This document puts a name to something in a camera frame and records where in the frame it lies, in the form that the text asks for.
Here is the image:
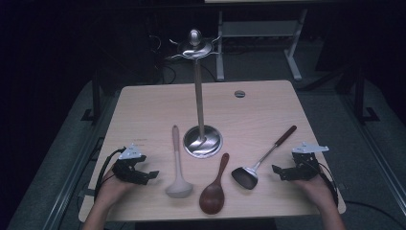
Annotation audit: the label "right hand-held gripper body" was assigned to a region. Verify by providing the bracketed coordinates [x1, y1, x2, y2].
[284, 142, 330, 182]

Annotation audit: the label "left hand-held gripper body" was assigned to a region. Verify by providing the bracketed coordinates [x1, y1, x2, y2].
[111, 143, 144, 185]

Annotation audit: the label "beige ladle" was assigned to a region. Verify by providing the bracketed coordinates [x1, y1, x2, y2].
[165, 125, 194, 199]

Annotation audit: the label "steel spatula with brown handle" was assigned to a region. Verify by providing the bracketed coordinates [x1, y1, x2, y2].
[231, 125, 298, 191]

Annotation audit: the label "steel utensil rack stand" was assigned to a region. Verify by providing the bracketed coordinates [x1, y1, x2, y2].
[166, 28, 224, 159]

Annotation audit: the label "brown wooden spoon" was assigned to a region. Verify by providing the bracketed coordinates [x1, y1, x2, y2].
[198, 152, 231, 216]

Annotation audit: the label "person's left hand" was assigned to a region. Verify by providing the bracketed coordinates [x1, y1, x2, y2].
[95, 172, 139, 206]

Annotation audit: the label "person's right hand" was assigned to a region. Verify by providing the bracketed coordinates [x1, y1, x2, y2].
[292, 173, 338, 212]

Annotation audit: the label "black metal stand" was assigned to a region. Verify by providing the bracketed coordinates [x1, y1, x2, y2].
[350, 65, 381, 125]
[80, 70, 103, 125]

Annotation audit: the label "left hand-held gripper black cable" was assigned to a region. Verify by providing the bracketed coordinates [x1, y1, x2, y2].
[94, 147, 127, 201]

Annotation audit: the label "hand-held gripper black cable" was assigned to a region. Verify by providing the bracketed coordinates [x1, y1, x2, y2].
[314, 162, 340, 207]
[94, 147, 127, 201]

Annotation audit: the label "right hand-held gripper black cable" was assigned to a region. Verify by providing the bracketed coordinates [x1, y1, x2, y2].
[314, 162, 340, 207]

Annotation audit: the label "grey metal floor rail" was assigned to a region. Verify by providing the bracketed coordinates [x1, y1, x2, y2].
[340, 95, 406, 209]
[42, 92, 120, 230]

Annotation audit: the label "black floor cable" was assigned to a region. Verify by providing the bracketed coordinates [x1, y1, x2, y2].
[344, 199, 406, 230]

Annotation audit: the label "black background cable bundle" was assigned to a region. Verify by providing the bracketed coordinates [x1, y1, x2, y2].
[147, 33, 177, 85]

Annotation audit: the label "white metal table frame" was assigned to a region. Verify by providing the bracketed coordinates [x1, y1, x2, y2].
[215, 8, 309, 82]

